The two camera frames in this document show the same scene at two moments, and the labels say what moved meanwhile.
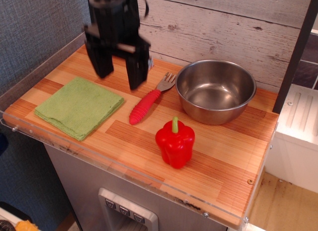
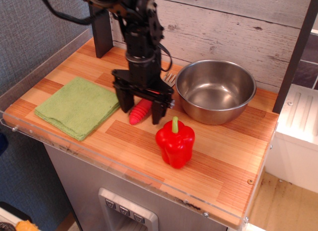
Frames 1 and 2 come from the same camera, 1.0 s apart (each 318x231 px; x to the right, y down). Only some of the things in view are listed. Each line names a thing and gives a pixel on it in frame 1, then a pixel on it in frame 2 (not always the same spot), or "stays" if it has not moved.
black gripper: (115, 25) → (143, 79)
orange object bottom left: (26, 225) stays
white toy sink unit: (293, 154) stays
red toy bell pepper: (175, 140) stays
